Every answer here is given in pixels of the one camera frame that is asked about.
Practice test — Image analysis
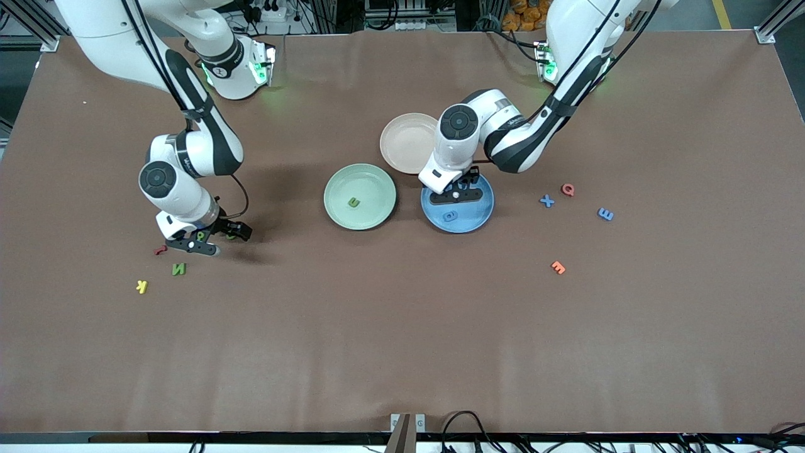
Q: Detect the blue plate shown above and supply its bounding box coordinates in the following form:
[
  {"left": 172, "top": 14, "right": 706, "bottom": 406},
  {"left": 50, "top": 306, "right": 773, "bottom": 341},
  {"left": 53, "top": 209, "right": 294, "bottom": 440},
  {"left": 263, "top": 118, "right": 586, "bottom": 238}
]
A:
[{"left": 420, "top": 170, "right": 495, "bottom": 234}]

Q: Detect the pink plate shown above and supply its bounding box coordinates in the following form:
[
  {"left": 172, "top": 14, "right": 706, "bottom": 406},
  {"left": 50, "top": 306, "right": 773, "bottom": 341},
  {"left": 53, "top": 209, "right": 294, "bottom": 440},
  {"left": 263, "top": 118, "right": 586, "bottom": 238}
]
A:
[{"left": 379, "top": 113, "right": 441, "bottom": 175}]

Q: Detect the green plate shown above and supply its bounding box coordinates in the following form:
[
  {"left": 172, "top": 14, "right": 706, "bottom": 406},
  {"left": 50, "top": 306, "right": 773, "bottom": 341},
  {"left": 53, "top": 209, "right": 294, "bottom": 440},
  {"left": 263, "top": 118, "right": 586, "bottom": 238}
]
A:
[{"left": 323, "top": 163, "right": 397, "bottom": 231}]

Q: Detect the orange fruit pile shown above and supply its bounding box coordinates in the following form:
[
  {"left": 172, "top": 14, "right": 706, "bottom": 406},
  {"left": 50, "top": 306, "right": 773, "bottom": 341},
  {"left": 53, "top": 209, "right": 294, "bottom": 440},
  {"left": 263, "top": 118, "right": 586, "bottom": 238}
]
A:
[{"left": 502, "top": 0, "right": 549, "bottom": 32}]

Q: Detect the black table edge rail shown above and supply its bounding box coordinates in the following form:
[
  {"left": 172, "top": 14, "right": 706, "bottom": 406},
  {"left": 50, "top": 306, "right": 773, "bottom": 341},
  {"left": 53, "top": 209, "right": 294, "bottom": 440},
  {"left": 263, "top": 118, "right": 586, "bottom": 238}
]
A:
[{"left": 0, "top": 432, "right": 805, "bottom": 445}]

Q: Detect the aluminium frame post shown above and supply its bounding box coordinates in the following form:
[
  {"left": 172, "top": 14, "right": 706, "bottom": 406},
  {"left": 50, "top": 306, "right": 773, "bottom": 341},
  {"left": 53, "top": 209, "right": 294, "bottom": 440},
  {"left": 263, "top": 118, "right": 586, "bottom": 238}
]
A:
[
  {"left": 0, "top": 0, "right": 64, "bottom": 52},
  {"left": 757, "top": 0, "right": 805, "bottom": 45}
]

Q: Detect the black looped cable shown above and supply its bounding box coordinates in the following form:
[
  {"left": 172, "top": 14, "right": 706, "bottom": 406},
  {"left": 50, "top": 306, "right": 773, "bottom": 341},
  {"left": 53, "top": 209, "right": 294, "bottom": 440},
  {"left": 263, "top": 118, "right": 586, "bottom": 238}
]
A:
[{"left": 440, "top": 410, "right": 504, "bottom": 453}]

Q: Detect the brown post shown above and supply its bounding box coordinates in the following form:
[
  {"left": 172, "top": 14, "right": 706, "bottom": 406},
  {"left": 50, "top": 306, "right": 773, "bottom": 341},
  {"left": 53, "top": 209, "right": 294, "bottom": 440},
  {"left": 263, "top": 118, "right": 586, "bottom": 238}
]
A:
[{"left": 385, "top": 413, "right": 413, "bottom": 453}]

